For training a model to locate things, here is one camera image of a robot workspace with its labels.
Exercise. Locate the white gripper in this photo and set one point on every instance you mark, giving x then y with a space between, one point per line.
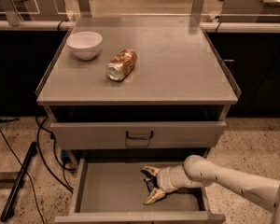
165 180

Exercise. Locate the dark blue snack bar wrapper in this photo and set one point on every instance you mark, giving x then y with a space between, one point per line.
150 182

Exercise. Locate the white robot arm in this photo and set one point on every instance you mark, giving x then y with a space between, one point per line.
197 171

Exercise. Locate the open grey middle drawer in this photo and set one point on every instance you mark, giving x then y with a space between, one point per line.
111 189

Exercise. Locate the closed grey top drawer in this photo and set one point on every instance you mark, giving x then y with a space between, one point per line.
111 135

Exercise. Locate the grey metal drawer cabinet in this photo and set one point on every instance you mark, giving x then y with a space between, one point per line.
177 77

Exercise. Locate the gold soda can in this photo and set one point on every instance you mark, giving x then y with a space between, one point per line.
121 65

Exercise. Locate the black bar on floor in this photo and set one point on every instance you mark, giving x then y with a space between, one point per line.
8 209

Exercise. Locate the white ceramic bowl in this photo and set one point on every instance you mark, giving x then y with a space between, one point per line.
85 45

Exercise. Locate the dark metal drawer handle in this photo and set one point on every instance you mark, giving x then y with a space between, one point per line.
139 137

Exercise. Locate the middle metal barrier post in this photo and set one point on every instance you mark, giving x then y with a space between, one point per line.
84 7

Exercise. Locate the metal barrier post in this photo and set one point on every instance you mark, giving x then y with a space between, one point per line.
84 7
13 17
196 11

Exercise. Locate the right metal barrier post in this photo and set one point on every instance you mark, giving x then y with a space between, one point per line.
196 11

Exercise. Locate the left metal barrier post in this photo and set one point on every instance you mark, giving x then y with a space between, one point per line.
13 17

